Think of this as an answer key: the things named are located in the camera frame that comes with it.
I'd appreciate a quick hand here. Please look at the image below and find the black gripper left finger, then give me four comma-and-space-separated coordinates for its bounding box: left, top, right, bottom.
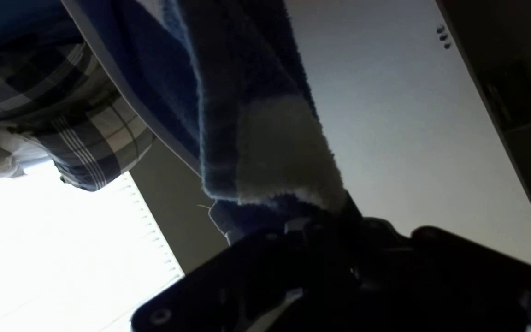
131, 210, 335, 332

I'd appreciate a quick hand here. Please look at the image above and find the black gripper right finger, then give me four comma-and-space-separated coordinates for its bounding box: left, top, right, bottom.
332, 193, 531, 332

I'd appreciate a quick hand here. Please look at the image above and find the blue and white striped towel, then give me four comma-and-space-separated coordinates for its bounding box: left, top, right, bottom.
60, 0, 355, 245

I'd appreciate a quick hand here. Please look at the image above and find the blue plaid bed comforter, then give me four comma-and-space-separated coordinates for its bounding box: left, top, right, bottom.
0, 38, 156, 193

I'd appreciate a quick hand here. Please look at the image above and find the white closet door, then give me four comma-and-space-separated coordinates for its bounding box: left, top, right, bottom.
282, 0, 531, 274

